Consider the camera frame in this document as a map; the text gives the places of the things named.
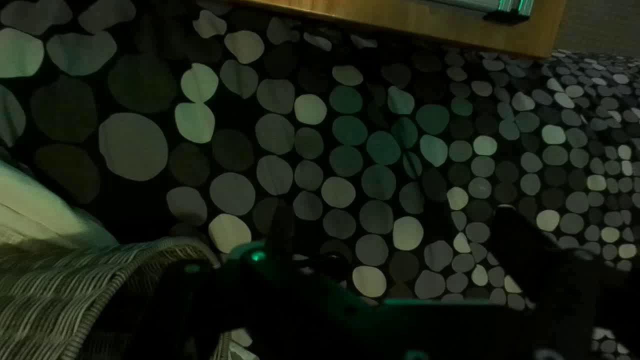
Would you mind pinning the black spotted bedspread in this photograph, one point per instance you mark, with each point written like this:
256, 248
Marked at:
347, 153

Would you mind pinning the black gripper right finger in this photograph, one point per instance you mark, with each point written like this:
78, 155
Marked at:
532, 267

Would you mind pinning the wooden bunk bed frame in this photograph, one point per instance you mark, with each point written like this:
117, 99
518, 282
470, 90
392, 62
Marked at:
426, 23

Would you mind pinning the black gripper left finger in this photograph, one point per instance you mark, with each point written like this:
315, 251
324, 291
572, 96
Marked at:
282, 232

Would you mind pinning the white cloth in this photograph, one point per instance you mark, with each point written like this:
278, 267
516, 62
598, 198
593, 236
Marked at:
32, 210

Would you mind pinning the grey wicker basket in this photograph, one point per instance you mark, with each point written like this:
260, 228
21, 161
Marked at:
72, 293

